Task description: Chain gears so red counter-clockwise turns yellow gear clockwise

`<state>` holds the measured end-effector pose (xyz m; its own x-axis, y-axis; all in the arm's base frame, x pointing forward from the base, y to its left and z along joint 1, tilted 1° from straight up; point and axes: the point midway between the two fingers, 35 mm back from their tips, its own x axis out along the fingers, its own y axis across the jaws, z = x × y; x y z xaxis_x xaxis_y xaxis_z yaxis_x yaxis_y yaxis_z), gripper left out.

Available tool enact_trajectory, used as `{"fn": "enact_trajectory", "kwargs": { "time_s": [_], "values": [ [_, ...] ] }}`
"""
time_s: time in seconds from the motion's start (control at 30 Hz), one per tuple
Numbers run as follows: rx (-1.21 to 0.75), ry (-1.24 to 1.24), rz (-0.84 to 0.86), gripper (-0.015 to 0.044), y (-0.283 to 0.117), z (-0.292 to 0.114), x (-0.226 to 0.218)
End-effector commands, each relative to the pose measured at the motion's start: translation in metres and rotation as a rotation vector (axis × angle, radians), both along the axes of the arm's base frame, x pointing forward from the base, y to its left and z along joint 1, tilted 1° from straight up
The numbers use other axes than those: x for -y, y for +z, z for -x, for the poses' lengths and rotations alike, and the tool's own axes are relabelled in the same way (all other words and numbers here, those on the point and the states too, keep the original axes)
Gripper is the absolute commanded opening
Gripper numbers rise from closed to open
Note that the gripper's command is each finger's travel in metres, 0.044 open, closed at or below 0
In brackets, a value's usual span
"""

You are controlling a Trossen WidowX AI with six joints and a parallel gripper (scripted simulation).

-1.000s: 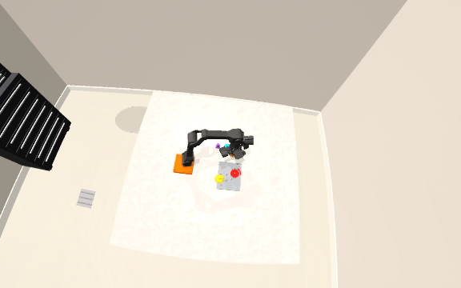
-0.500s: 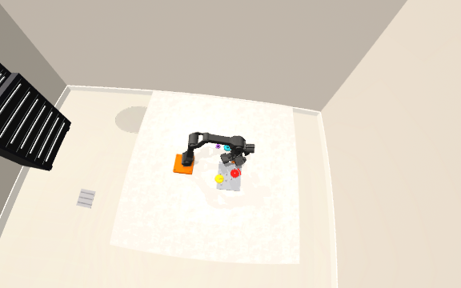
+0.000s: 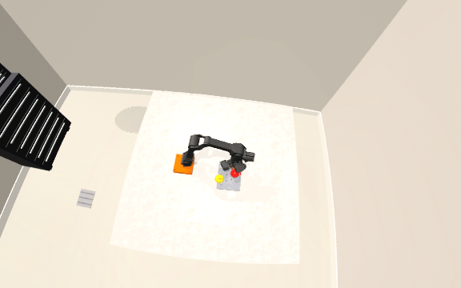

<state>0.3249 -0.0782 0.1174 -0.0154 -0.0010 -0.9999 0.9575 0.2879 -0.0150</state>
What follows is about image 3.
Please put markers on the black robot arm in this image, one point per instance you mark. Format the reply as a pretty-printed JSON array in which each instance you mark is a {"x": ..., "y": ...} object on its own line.
[{"x": 237, "y": 150}]

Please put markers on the yellow gear with black stripe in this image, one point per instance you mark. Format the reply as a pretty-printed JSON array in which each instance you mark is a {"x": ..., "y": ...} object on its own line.
[{"x": 217, "y": 178}]

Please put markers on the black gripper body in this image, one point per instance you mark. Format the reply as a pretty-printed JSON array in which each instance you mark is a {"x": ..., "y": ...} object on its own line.
[{"x": 225, "y": 165}]

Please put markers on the red gear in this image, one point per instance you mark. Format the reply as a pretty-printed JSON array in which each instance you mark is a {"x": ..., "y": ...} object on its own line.
[{"x": 234, "y": 174}]

